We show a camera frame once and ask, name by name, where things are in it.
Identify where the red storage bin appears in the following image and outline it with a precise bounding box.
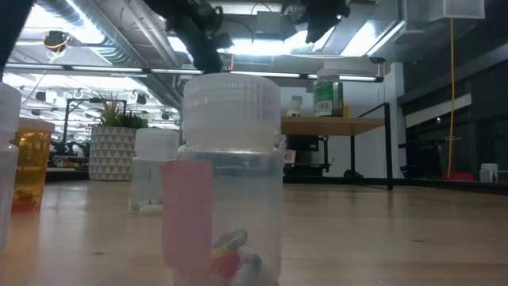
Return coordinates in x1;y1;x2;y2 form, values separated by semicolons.
441;171;475;182

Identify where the white container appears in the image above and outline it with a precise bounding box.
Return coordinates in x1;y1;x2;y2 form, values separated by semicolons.
479;162;499;184

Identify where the wooden shelf black metal frame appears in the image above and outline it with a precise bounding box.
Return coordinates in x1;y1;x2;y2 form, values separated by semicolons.
280;102;394;191

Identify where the black aluminium table frame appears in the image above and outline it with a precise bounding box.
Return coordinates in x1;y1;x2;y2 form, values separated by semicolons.
0;0;36;79

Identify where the green label medicine bottle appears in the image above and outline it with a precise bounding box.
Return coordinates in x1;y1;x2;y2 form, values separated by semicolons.
313;68;344;118

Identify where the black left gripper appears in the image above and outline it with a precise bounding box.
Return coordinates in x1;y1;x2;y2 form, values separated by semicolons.
166;0;234;74

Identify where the yellow hanging cable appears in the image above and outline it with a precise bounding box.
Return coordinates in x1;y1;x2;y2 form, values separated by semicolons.
446;0;456;179

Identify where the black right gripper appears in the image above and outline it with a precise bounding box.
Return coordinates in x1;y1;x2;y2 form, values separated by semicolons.
282;0;352;44

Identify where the potted succulent patterned pot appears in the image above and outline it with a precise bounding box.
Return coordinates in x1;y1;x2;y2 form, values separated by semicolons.
88;91;149;182

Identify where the white bottle blue label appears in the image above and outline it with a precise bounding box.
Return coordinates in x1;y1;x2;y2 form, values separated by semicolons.
0;82;22;256

